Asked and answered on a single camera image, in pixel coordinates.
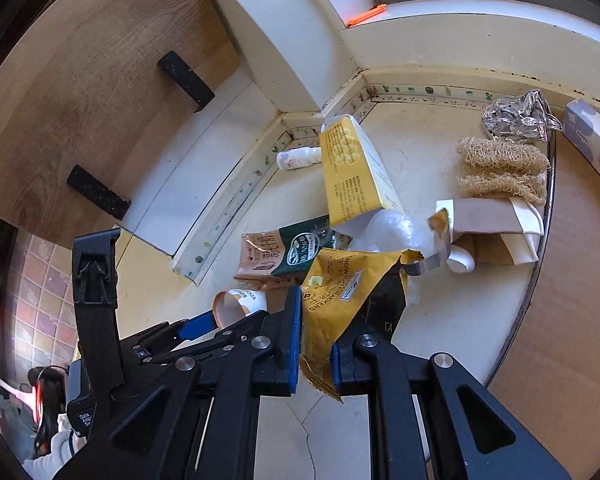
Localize green and tan milk carton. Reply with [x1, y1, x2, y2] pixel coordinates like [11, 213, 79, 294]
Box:
[235, 214, 351, 281]

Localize yellow snack bag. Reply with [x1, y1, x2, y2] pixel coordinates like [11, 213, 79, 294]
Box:
[300, 248, 424, 400]

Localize clear plastic bag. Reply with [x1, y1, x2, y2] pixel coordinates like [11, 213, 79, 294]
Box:
[348, 209, 434, 256]

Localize yellow honeycomb box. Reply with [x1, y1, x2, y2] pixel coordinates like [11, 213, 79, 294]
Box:
[318, 114, 404, 237]

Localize lilac carton box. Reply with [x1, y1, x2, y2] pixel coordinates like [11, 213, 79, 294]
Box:
[564, 100, 600, 175]

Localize paper cup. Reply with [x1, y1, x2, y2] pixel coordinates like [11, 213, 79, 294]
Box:
[211, 289, 268, 328]

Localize wooden cabinet door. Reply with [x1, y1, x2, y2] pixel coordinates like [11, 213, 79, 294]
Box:
[0, 0, 239, 246]

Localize brown paper bag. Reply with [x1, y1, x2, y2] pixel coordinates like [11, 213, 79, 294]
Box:
[436, 197, 544, 274]

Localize small white bottle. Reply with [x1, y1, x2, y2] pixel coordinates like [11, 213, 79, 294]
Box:
[276, 146, 322, 170]

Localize crumpled aluminium foil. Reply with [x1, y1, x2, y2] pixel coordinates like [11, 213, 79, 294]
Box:
[482, 89, 562, 144]

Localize orange marker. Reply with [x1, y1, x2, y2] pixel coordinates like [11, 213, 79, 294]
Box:
[347, 3, 387, 28]

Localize lower black cabinet handle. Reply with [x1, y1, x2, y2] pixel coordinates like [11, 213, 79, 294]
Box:
[67, 165, 131, 220]

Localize black cabinet handle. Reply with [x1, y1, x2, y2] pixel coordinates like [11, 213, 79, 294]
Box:
[67, 165, 131, 220]
[157, 51, 215, 112]

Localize upper black cabinet handle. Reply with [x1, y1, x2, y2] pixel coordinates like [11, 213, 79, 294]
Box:
[157, 51, 215, 112]

